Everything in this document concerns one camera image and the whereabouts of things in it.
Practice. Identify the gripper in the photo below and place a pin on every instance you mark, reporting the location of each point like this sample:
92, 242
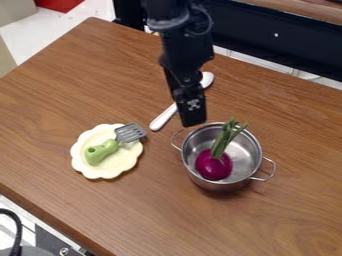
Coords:
185, 71

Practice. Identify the maroon toy radish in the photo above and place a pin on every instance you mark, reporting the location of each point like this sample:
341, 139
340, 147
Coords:
217, 159

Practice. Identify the red box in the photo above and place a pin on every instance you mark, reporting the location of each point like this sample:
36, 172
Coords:
58, 4

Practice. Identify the white spoon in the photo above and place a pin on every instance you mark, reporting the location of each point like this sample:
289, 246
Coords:
169, 110

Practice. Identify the silver pot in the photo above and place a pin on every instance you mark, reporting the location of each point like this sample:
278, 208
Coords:
222, 160

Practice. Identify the pale yellow plate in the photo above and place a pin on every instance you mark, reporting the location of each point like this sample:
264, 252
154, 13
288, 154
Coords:
107, 151

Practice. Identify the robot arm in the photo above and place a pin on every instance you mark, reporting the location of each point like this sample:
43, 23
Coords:
178, 20

